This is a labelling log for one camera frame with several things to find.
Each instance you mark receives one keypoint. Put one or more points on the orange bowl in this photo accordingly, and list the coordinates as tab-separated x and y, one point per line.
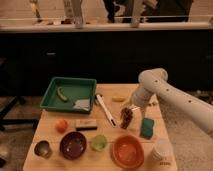
127	152

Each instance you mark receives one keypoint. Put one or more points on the white lidded jar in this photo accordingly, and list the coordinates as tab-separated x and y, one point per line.
162	151

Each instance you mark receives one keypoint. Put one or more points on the dark red grape bunch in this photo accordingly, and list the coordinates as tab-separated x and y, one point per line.
126	117

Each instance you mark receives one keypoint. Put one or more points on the light green cup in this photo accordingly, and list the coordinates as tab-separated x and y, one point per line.
98	143

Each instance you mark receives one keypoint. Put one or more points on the green pepper in tray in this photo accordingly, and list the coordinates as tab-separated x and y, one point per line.
61	95

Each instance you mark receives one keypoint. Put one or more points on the orange fruit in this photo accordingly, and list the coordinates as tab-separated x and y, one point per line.
61	125

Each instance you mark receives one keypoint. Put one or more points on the dark purple bowl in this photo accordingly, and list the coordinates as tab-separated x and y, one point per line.
73	145

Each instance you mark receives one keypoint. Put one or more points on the green plastic tray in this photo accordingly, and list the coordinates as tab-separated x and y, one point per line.
74	88

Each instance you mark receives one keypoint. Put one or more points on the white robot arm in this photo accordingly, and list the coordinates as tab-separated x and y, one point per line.
154	82

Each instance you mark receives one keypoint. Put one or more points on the metal cup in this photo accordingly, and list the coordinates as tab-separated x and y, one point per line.
42	149

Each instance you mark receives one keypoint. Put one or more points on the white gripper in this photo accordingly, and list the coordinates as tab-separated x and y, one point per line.
132	106

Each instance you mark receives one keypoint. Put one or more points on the grey cloth in tray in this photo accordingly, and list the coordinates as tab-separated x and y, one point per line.
83	104

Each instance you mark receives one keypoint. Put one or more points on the wooden block eraser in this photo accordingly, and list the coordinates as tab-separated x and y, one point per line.
85	124

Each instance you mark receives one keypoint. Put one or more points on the teal sponge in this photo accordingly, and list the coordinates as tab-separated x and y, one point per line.
146	129

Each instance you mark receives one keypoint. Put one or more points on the yellow banana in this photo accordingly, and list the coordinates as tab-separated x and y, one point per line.
118	99

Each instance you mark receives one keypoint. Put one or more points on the white handled knife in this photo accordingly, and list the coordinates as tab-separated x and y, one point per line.
109	116

